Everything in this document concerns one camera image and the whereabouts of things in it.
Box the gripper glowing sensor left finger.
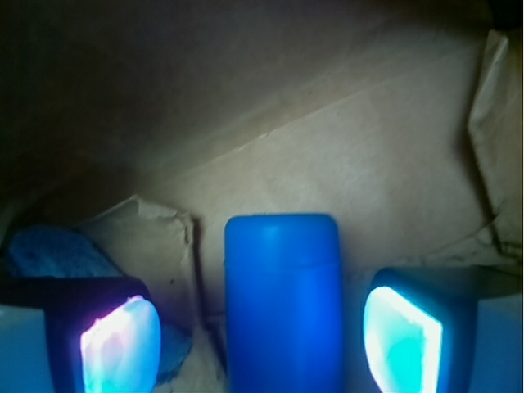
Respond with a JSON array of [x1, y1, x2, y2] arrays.
[[1, 277, 161, 392]]

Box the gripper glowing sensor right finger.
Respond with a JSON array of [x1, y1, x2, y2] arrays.
[[363, 265, 523, 392]]

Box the blue plastic bottle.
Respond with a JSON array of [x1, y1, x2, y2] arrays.
[[224, 214, 344, 392]]

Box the blue sponge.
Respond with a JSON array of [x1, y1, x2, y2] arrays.
[[4, 225, 192, 385]]

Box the brown paper bag bin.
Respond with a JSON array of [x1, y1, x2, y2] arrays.
[[0, 0, 524, 393]]

